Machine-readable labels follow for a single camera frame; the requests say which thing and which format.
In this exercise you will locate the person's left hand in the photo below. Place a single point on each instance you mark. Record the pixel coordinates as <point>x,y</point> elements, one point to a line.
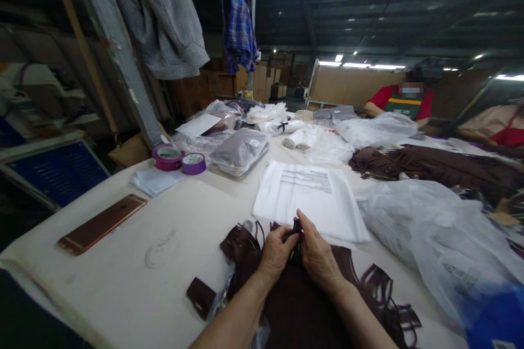
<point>274,253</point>

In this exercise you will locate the person's right hand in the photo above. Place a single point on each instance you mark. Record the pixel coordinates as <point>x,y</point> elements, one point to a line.
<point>319,255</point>

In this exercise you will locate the dark brown fringed garment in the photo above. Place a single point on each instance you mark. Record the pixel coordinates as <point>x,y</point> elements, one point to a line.
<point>294,312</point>

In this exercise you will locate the stack of white printed bags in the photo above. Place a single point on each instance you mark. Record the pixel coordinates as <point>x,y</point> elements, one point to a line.
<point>311,195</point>

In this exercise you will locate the brown rectangular tag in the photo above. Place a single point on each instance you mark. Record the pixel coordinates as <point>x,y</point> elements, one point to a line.
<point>200,298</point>

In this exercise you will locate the stack of bagged grey garments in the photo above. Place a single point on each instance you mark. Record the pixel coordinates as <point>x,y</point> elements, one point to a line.
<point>239,150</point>

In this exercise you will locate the rolled white cloth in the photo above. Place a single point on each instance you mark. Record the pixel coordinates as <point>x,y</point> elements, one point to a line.
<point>296,139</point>

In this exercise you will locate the pile of clear plastic bags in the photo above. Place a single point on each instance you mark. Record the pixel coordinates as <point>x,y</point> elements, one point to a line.
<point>434,234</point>

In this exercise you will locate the small purple tape roll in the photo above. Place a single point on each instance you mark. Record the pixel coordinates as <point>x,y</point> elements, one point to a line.
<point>194,164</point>

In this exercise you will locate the crumpled clear plastic bag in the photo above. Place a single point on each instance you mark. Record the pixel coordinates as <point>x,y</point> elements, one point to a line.
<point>374,130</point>

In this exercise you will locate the folded white cloth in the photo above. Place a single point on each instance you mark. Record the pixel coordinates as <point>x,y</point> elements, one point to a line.
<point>157,180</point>

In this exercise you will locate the pile of white bags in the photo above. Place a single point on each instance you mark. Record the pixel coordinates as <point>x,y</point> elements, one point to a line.
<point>268,114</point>

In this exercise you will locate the bagged grey garment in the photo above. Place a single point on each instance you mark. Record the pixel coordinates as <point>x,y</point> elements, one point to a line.
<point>337,114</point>

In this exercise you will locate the large purple tape roll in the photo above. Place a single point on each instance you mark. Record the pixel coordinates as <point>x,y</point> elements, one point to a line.
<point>165,157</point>

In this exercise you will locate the white paper sheet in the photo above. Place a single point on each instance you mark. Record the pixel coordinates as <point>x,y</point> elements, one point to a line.
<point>198,125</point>

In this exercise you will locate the pile of brown fringed garments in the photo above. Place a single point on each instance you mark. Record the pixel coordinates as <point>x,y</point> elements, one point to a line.
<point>442,165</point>

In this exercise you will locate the rose gold smartphone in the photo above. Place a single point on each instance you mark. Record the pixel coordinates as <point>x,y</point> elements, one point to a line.
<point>102,224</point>

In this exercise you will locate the brown paper bag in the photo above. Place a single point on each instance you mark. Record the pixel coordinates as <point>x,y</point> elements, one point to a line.
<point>131,150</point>

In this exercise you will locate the stack of cardboard cartons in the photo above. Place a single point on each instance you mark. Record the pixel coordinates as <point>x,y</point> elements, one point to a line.
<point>229,79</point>

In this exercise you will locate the blue plastic bag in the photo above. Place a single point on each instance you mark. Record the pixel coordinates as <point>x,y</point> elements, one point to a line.
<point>499,316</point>

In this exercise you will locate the hanging blue plaid shirt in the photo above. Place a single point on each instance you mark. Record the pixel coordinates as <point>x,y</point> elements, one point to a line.
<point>239,32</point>

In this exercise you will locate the blue panel metal cabinet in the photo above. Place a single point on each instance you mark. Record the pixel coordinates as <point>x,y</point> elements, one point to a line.
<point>53,173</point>

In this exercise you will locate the grey metal column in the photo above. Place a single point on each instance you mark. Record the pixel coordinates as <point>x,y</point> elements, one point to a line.
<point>123,58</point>

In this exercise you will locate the hanging grey quilted jacket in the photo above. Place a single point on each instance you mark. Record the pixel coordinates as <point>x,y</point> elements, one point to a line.
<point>168,17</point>

